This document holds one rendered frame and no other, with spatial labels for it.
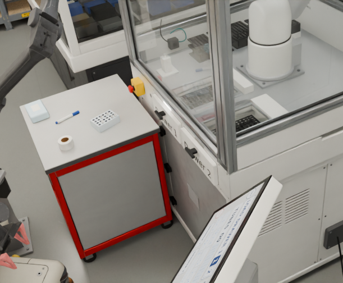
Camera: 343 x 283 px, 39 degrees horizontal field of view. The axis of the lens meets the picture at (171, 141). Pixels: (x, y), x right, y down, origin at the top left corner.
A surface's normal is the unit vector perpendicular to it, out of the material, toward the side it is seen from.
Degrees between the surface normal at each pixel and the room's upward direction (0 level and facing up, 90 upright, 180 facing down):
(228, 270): 40
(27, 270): 0
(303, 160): 90
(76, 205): 90
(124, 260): 0
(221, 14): 90
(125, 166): 90
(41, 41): 62
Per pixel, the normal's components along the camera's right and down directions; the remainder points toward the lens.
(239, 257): 0.47, -0.45
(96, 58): 0.42, 0.53
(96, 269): -0.12, -0.77
